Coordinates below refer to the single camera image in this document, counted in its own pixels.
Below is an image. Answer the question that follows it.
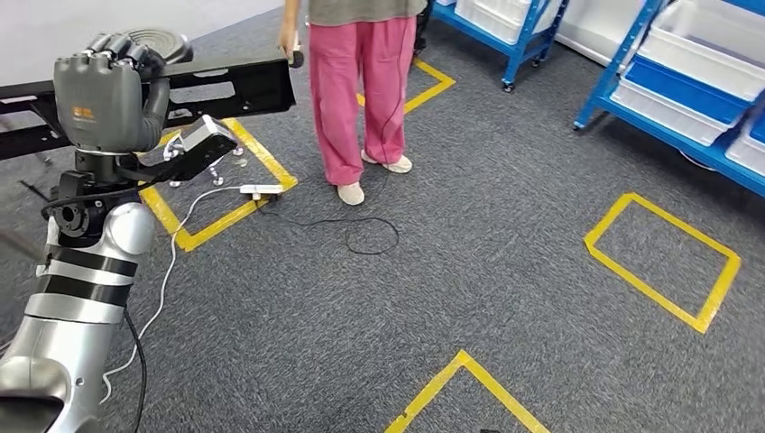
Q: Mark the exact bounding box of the person's right hand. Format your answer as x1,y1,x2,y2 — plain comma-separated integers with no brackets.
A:
279,26,302,61

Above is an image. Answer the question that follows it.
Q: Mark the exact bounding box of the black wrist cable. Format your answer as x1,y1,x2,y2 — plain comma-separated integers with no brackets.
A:
40,181,148,221

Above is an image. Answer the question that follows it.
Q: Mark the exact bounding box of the white plastic crate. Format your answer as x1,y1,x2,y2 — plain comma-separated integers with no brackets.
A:
637,0,765,103
608,78,735,149
724,132,765,179
453,0,564,48

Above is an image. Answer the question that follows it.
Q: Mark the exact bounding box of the yellow floor tape square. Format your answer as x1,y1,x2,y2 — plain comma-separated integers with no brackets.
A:
383,349,551,433
584,192,742,335

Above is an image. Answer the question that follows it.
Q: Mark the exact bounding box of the black floor cable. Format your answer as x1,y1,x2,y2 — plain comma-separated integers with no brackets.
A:
255,16,415,257

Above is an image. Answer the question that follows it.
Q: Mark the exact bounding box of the long black perforated panel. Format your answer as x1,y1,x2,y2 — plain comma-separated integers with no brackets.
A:
0,54,297,161

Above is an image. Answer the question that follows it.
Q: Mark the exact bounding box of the black hanging robot cable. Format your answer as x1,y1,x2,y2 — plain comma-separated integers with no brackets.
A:
122,308,149,433

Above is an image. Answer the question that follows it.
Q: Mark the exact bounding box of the white floor cable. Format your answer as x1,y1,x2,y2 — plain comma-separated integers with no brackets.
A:
98,186,244,406

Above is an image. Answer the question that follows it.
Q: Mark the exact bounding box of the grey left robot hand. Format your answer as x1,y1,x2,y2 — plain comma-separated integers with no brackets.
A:
52,32,172,155

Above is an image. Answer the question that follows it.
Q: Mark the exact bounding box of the white power strip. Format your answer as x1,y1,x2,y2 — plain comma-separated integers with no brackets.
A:
239,183,286,202

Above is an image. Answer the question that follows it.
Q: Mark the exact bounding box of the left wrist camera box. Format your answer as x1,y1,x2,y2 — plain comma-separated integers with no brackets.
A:
116,115,239,185

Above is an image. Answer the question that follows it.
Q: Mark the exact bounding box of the blue metal shelf rack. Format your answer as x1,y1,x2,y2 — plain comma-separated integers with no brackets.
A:
572,0,765,198
429,0,570,95

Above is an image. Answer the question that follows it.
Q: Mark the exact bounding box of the person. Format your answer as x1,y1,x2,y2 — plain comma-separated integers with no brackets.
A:
277,0,429,207

